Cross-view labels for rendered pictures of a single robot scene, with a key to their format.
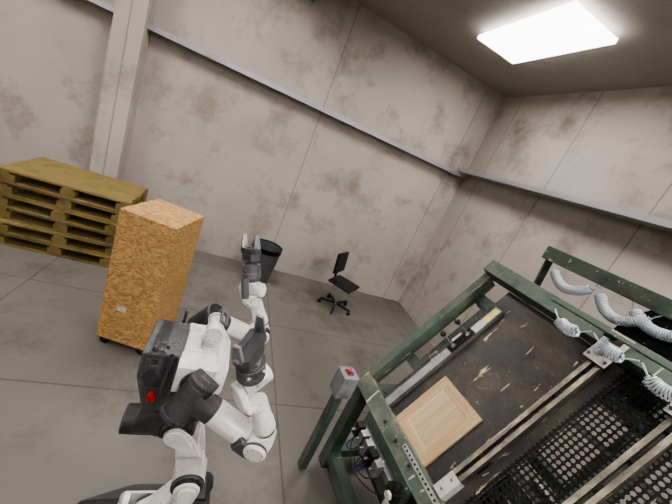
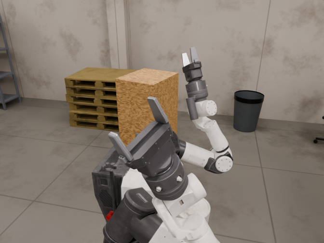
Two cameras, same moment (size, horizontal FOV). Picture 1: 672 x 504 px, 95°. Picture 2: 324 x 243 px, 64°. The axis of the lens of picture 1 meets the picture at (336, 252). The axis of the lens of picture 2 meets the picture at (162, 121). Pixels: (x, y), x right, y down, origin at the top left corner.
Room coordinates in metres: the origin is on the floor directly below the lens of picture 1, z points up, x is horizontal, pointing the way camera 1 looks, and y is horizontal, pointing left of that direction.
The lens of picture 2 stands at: (0.36, -0.17, 1.91)
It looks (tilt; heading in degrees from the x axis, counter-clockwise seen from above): 25 degrees down; 35
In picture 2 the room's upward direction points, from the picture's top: straight up
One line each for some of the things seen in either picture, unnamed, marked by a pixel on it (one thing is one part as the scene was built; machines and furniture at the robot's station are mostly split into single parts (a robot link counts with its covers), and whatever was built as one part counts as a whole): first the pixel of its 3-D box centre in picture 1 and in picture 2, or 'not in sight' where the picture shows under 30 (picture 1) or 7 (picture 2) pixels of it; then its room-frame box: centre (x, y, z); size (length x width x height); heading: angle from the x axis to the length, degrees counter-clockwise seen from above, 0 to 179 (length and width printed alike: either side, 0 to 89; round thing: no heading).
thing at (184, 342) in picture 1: (185, 367); (141, 190); (0.98, 0.37, 1.23); 0.34 x 0.30 x 0.36; 22
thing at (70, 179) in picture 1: (78, 211); (109, 97); (3.28, 3.00, 0.42); 1.18 x 0.81 x 0.84; 112
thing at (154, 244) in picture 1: (150, 278); (149, 132); (2.33, 1.40, 0.63); 0.50 x 0.42 x 1.25; 6
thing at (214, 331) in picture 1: (214, 329); not in sight; (1.00, 0.31, 1.44); 0.10 x 0.07 x 0.09; 22
